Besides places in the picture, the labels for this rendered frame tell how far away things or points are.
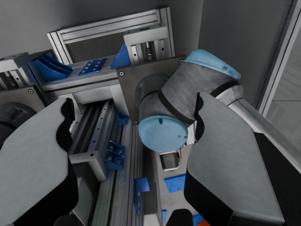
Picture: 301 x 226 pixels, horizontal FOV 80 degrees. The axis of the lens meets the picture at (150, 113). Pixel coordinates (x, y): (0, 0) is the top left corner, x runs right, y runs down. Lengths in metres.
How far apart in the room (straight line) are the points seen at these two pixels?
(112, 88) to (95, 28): 0.75
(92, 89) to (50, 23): 1.08
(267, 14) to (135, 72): 0.52
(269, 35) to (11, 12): 1.69
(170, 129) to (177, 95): 0.08
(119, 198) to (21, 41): 1.60
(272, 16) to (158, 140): 0.60
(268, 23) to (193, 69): 0.49
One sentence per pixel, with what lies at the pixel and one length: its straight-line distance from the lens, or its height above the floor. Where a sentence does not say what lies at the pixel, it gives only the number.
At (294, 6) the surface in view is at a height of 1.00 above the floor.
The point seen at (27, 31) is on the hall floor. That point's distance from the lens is 1.84.
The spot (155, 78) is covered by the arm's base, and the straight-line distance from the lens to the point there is 0.56.
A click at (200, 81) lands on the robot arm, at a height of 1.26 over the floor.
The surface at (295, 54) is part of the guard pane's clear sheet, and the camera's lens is 0.73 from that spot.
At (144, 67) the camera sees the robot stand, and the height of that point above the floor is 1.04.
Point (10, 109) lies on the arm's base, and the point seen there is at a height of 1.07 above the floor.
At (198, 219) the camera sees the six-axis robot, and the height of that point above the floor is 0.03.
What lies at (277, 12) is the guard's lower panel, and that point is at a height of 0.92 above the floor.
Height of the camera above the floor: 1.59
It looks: 57 degrees down
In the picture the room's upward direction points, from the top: 176 degrees clockwise
